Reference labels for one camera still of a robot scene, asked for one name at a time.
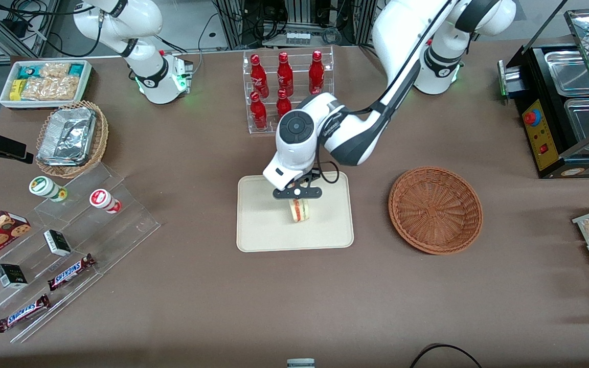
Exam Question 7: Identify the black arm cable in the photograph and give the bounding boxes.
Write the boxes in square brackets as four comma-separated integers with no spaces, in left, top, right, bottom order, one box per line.
[315,0,454,185]

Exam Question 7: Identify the small black box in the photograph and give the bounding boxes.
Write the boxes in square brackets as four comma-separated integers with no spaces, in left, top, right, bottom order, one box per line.
[0,264,28,289]
[43,229,72,257]

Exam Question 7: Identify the clear bag of puffed snacks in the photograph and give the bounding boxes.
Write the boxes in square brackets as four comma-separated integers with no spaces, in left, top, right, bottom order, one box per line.
[39,62,71,79]
[21,76,81,101]

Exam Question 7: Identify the silver foil containers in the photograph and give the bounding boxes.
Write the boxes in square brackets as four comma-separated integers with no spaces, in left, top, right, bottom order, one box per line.
[37,107,97,167]

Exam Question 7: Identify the brown wicker basket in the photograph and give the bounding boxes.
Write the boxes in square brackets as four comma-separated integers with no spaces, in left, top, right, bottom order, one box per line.
[388,166,483,255]

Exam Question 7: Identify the cream plastic tray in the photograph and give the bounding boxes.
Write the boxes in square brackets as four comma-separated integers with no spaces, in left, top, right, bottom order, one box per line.
[237,171,354,253]

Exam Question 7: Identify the green lid cup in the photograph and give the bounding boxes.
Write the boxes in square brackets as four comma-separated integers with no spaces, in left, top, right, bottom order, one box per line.
[29,176,67,202]

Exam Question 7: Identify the triangular sandwich with red filling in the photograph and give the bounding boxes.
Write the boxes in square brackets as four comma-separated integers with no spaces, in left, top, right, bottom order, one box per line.
[288,198,309,224]

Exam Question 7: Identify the clear acrylic bottle rack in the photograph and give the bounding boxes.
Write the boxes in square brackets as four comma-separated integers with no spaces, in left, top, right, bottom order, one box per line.
[243,46,334,134]

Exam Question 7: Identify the black food warmer machine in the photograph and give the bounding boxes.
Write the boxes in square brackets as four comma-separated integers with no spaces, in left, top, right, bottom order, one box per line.
[497,8,589,179]

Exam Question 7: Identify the black table cable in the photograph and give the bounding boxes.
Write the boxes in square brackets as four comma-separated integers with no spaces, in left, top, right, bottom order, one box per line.
[410,344,483,368]

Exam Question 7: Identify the white snack bin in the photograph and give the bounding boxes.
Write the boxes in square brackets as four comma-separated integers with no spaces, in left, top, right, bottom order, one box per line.
[0,60,93,110]

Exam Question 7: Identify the light wicker basket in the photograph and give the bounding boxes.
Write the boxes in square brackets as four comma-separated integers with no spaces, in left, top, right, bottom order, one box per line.
[35,100,109,179]

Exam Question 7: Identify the Snickers bar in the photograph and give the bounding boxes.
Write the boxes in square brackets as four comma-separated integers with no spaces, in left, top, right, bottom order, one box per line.
[48,254,96,291]
[0,294,51,333]

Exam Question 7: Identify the red soda bottle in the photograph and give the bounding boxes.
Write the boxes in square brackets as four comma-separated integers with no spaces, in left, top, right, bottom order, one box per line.
[309,50,325,95]
[277,52,294,97]
[250,91,268,130]
[276,89,293,118]
[250,54,269,98]

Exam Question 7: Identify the red lid cup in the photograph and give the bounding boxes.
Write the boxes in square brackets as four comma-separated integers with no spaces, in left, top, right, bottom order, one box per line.
[89,189,122,214]

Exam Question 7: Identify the clear acrylic stepped shelf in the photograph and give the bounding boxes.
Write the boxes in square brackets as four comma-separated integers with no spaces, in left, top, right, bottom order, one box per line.
[0,163,161,343]

